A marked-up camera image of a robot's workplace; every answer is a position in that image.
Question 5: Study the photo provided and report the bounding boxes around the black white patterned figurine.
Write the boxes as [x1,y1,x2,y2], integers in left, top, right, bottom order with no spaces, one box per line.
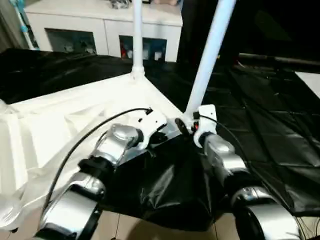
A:
[79,39,95,53]

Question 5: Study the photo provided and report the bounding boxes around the pink soft toy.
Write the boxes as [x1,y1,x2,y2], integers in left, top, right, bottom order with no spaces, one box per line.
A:
[153,0,180,6]

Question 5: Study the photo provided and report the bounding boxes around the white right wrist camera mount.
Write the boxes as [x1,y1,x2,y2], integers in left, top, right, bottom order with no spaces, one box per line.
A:
[193,104,217,148]

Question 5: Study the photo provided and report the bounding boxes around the white plastic table top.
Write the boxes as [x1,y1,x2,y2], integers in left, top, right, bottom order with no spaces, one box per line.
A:
[0,71,191,231]

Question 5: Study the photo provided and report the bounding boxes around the black metal rail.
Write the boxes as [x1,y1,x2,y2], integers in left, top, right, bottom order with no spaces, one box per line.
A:
[238,52,320,66]

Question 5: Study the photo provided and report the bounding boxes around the thin black loose wires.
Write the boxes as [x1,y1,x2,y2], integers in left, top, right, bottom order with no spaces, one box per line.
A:
[297,214,320,240]

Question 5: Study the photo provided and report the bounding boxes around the white flat board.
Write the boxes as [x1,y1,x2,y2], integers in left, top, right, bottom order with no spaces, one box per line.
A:
[294,71,320,100]

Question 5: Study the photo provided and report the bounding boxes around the grey patterned object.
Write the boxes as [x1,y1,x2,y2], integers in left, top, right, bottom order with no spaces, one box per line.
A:
[108,0,132,10]

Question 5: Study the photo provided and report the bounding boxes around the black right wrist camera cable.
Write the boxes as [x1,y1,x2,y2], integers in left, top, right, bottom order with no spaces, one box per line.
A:
[194,113,253,171]

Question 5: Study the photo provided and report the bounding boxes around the white sideboard cabinet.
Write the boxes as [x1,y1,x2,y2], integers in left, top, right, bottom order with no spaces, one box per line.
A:
[24,0,183,62]

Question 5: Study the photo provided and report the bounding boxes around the black mat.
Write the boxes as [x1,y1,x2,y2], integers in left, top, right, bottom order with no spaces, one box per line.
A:
[0,47,320,232]

